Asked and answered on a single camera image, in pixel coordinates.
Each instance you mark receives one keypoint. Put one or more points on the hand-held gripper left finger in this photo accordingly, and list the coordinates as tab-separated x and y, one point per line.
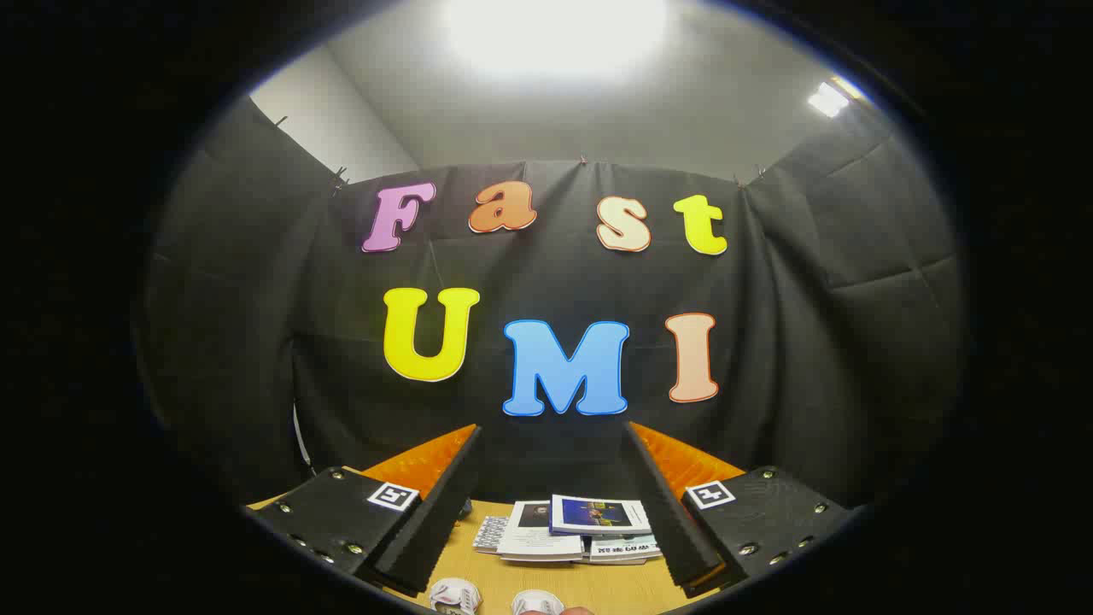
444	504

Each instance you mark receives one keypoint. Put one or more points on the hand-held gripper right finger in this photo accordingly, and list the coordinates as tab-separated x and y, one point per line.
666	504

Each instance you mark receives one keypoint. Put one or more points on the white canvas shoe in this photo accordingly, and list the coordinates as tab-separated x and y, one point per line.
536	602
455	595

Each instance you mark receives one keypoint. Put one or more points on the patterned grey notebook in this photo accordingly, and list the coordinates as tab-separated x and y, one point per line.
491	534

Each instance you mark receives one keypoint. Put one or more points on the white book with landscape photo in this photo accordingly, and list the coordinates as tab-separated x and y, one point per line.
623	549

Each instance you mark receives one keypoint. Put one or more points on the blue cover book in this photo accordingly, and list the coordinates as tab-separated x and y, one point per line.
598	512

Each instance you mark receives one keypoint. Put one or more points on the white book with portrait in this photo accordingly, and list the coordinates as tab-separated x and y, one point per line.
534	542

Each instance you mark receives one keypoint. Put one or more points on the bright ceiling light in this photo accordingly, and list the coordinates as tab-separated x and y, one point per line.
828	99

